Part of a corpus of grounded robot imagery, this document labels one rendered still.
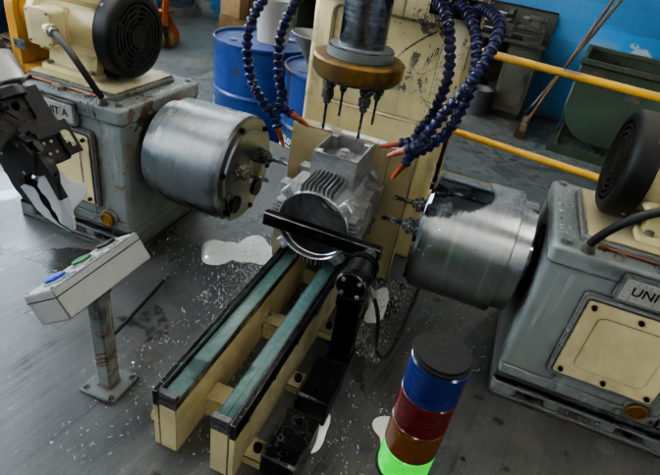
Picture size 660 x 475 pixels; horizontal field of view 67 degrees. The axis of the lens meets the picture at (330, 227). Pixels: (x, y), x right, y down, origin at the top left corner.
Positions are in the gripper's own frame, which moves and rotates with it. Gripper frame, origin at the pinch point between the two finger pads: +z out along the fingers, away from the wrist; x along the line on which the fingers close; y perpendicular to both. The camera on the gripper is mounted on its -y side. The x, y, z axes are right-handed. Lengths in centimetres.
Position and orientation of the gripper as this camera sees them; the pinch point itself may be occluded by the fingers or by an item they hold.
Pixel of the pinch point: (64, 225)
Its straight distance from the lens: 83.9
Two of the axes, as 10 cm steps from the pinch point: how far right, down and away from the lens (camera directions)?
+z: 3.9, 8.7, 3.1
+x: -8.5, 2.1, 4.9
